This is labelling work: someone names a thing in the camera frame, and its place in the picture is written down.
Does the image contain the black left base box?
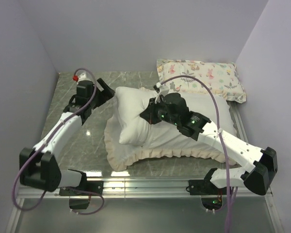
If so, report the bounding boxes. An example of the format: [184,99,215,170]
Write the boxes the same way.
[68,197,90,210]

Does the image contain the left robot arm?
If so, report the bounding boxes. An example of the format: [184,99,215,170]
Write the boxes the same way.
[19,78,115,195]

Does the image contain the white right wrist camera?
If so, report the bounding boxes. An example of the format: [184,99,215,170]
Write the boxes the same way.
[153,83,169,103]

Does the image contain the white pillow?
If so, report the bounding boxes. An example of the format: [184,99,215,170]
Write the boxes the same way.
[114,86,235,149]

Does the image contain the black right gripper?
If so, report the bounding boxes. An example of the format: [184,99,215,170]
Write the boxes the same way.
[140,97,180,126]

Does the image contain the aluminium mounting rail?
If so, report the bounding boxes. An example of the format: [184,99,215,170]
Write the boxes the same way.
[16,103,274,200]

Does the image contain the animal print pillow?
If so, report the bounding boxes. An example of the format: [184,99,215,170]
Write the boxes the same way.
[157,59,246,103]

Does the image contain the grey and cream ruffled pillowcase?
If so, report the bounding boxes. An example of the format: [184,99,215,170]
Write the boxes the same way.
[104,87,226,171]

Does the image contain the right base electronics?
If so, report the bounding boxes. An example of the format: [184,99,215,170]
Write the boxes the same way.
[201,197,227,213]

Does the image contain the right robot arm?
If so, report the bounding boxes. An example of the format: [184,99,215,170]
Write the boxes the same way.
[140,93,278,196]

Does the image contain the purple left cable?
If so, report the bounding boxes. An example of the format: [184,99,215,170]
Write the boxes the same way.
[11,68,105,216]

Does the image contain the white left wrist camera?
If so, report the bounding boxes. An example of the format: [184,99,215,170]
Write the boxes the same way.
[72,73,92,83]

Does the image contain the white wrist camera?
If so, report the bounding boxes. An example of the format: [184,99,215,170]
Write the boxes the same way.
[153,83,169,103]
[72,73,92,83]

